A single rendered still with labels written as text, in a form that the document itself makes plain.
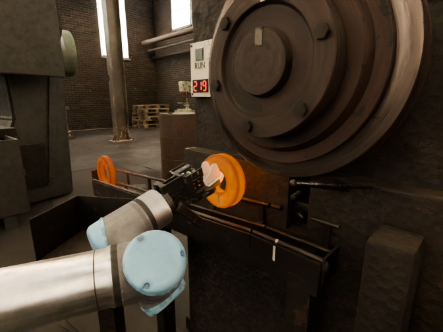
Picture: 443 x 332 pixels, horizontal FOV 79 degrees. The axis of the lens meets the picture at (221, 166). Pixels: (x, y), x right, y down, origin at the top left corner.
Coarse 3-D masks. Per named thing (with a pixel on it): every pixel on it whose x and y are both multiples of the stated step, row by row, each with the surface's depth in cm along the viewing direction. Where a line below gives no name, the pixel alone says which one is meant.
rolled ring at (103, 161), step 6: (102, 156) 140; (108, 156) 141; (102, 162) 140; (108, 162) 137; (102, 168) 148; (108, 168) 136; (114, 168) 138; (102, 174) 148; (108, 174) 137; (114, 174) 137; (102, 180) 146; (108, 180) 138; (114, 180) 138
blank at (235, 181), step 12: (216, 156) 75; (228, 156) 74; (228, 168) 72; (240, 168) 72; (228, 180) 73; (240, 180) 71; (216, 192) 77; (228, 192) 73; (240, 192) 72; (216, 204) 77; (228, 204) 74
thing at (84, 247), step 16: (64, 208) 89; (80, 208) 96; (96, 208) 95; (112, 208) 94; (32, 224) 77; (48, 224) 83; (64, 224) 89; (80, 224) 98; (32, 240) 78; (48, 240) 83; (64, 240) 90; (80, 240) 90; (48, 256) 82; (112, 320) 89
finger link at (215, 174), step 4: (212, 164) 71; (212, 168) 70; (216, 168) 72; (212, 172) 71; (216, 172) 72; (220, 172) 75; (208, 176) 70; (212, 176) 71; (216, 176) 72; (220, 176) 73; (204, 180) 69; (208, 180) 70; (212, 180) 72; (216, 180) 71; (220, 180) 72; (204, 184) 70; (208, 184) 70
